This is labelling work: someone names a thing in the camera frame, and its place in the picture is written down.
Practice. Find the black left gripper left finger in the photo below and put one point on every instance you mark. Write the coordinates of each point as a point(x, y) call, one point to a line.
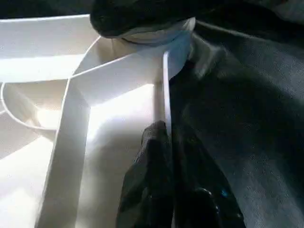
point(149, 185)

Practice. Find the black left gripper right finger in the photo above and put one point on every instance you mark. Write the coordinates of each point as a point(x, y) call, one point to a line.
point(202, 190)

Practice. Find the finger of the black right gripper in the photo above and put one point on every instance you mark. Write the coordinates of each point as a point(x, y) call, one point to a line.
point(137, 16)

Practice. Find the white plastic table leg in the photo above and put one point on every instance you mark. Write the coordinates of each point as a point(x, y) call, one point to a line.
point(156, 35)

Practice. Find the white plastic table top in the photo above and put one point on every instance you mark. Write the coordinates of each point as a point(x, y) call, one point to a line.
point(71, 95)

